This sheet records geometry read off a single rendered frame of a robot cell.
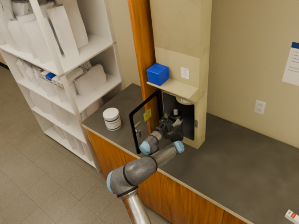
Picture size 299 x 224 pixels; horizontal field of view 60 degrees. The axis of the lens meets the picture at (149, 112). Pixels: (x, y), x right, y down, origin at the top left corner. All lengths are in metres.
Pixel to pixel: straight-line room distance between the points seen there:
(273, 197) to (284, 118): 0.56
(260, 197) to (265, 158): 0.32
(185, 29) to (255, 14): 0.48
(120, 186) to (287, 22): 1.27
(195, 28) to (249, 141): 1.03
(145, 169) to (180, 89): 0.58
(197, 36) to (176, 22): 0.14
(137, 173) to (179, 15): 0.83
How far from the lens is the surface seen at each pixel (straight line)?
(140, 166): 1.26
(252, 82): 1.97
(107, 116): 2.14
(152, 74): 1.62
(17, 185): 3.51
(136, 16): 1.56
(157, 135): 1.64
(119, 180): 1.30
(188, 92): 1.58
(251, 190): 1.85
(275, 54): 1.82
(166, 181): 2.05
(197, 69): 1.54
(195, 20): 1.41
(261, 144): 2.11
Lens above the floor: 2.47
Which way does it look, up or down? 41 degrees down
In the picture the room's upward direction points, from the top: 8 degrees counter-clockwise
